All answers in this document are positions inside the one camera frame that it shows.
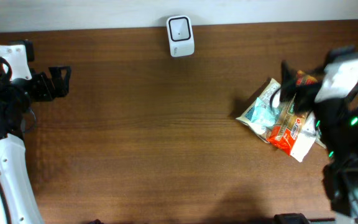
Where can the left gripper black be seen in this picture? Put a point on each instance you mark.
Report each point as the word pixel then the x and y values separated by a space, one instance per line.
pixel 43 85

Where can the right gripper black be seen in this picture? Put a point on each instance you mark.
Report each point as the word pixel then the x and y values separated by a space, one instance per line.
pixel 305 91

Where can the red spaghetti pasta packet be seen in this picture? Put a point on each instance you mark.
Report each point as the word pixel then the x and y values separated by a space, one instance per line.
pixel 294 110

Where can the yellow white snack bag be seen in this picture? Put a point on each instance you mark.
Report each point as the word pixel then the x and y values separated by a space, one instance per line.
pixel 269 93

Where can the white tube gold cap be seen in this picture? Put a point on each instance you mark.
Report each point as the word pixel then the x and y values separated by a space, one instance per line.
pixel 305 139

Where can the light blue wipes packet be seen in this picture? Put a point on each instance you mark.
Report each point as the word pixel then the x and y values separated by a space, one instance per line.
pixel 264 114

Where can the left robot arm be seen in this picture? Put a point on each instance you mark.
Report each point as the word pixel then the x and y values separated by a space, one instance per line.
pixel 20 86

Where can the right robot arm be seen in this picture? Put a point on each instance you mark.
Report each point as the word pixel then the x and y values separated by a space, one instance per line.
pixel 338 127

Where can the white barcode scanner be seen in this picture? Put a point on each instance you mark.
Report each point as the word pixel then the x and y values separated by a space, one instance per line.
pixel 180 36

